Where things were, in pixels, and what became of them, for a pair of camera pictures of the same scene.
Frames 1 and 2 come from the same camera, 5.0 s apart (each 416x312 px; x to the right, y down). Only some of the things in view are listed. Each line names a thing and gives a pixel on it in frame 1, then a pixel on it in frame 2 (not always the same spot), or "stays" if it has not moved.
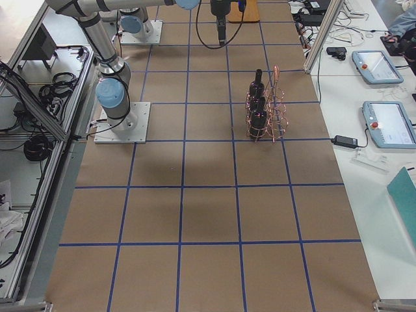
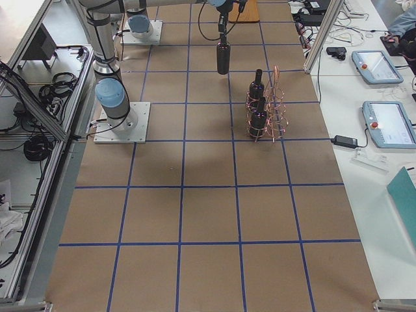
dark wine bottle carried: (258, 119) → (223, 58)
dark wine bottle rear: (257, 88) stays
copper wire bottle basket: (267, 111) stays
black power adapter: (345, 142) stays
